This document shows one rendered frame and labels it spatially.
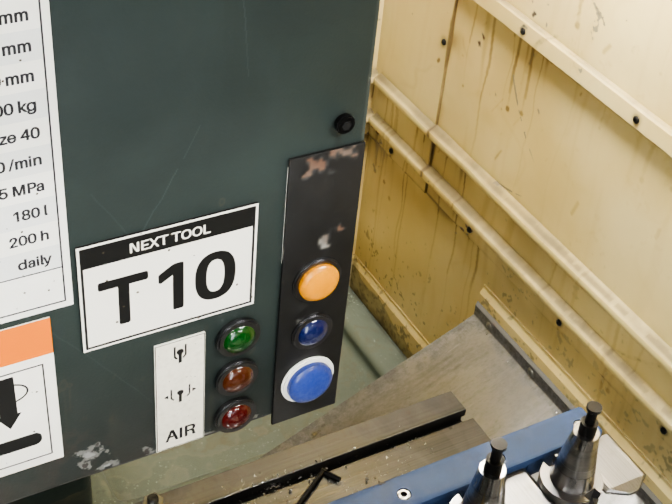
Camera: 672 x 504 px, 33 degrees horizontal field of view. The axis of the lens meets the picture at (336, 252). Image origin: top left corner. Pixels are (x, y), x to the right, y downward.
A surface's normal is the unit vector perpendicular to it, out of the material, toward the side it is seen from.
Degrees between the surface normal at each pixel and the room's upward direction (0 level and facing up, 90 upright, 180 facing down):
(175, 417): 90
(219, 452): 0
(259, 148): 90
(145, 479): 0
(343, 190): 90
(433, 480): 0
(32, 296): 90
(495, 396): 25
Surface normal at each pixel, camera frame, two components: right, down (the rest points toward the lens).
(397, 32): -0.87, 0.25
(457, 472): 0.08, -0.77
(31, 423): 0.48, 0.59
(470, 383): -0.29, -0.60
